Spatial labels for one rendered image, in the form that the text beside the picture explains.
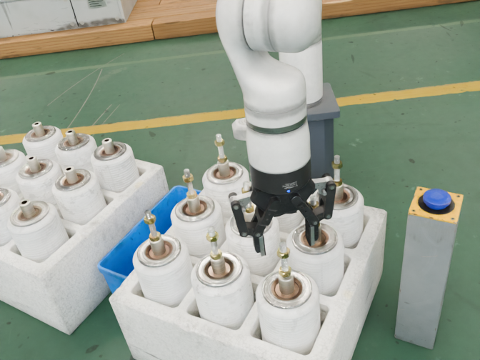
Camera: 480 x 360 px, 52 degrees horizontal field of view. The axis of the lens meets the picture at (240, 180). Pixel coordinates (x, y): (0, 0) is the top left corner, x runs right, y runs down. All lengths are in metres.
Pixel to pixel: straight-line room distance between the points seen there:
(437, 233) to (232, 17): 0.48
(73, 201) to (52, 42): 1.69
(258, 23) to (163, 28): 2.06
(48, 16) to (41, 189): 1.66
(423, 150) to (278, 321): 0.89
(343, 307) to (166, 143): 0.98
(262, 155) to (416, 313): 0.50
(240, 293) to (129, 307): 0.21
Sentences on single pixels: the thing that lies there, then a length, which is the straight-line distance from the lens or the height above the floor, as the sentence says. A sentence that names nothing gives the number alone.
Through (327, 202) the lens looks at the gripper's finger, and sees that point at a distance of 0.64.
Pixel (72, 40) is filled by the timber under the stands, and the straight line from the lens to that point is 2.65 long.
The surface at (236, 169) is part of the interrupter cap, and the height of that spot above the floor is 0.25.
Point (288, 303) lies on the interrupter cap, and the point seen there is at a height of 0.25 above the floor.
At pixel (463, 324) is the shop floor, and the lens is 1.07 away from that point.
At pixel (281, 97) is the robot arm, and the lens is 0.52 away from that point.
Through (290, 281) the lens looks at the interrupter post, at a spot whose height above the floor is 0.28.
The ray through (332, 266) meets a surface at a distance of 0.82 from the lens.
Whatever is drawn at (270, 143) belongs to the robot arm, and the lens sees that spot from 0.54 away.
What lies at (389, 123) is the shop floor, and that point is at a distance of 1.63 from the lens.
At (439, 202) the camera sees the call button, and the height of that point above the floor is 0.33.
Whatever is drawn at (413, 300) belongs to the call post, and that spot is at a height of 0.12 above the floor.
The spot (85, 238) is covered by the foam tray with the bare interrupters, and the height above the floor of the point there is 0.17.
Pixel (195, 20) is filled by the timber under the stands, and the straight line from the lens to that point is 2.51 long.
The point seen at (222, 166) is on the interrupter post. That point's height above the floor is 0.28.
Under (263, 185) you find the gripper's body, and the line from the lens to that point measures 0.58.
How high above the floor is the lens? 0.82
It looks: 36 degrees down
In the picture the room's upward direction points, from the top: 8 degrees counter-clockwise
